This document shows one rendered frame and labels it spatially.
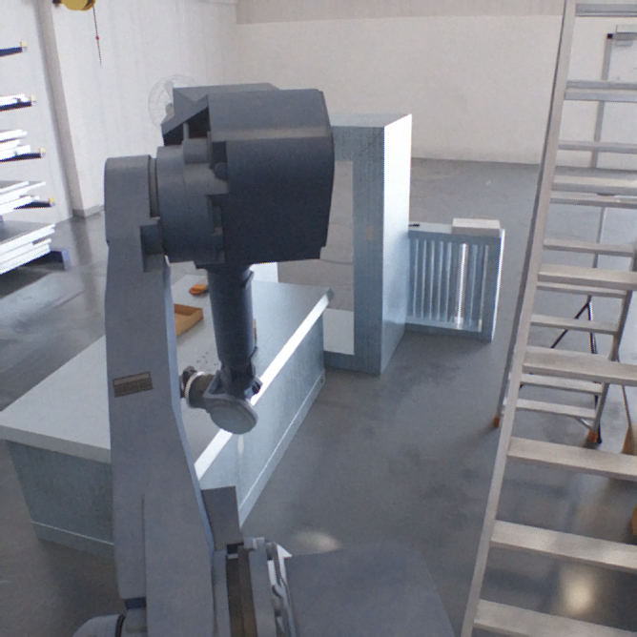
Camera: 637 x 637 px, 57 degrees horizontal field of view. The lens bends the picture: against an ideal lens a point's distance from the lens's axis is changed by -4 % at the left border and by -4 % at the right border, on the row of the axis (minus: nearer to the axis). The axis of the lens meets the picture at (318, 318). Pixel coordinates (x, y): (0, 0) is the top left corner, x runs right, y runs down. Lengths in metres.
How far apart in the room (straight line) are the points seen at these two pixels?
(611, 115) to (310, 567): 10.45
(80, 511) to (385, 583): 1.86
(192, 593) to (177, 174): 0.76
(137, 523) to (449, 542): 1.94
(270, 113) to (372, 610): 0.92
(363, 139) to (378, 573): 2.71
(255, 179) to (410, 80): 10.26
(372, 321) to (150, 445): 2.83
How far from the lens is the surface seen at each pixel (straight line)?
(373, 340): 3.87
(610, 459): 1.67
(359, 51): 11.62
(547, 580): 2.78
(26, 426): 2.66
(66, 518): 2.89
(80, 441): 2.48
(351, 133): 3.52
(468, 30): 11.21
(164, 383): 1.12
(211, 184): 1.21
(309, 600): 1.12
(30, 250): 6.61
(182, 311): 3.38
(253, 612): 1.04
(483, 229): 4.20
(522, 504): 3.08
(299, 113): 1.23
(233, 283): 1.67
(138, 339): 1.15
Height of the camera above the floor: 2.01
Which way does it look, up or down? 25 degrees down
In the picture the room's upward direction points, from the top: 2 degrees counter-clockwise
